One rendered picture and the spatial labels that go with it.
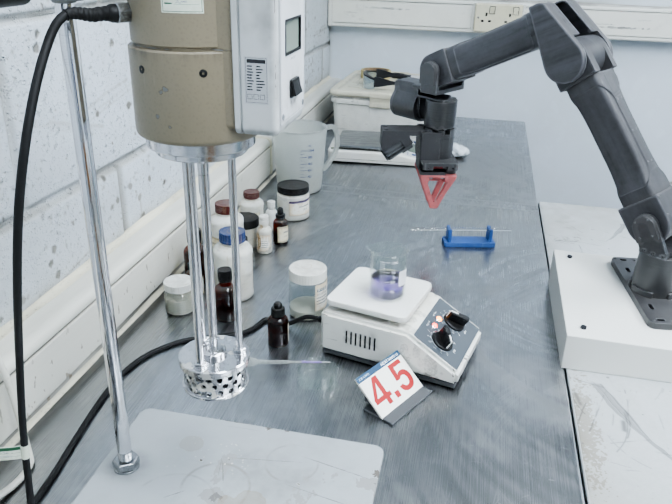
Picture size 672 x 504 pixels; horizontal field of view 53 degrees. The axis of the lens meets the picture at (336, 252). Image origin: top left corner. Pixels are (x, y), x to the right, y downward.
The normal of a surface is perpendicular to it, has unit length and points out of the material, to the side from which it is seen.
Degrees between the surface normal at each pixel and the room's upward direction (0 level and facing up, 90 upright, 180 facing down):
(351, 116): 93
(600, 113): 94
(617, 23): 90
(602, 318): 3
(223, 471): 0
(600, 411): 0
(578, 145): 90
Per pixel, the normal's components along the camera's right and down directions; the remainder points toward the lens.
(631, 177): -0.76, 0.11
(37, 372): 0.98, 0.11
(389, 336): -0.43, 0.36
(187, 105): 0.00, 0.42
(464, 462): 0.03, -0.91
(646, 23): -0.22, 0.40
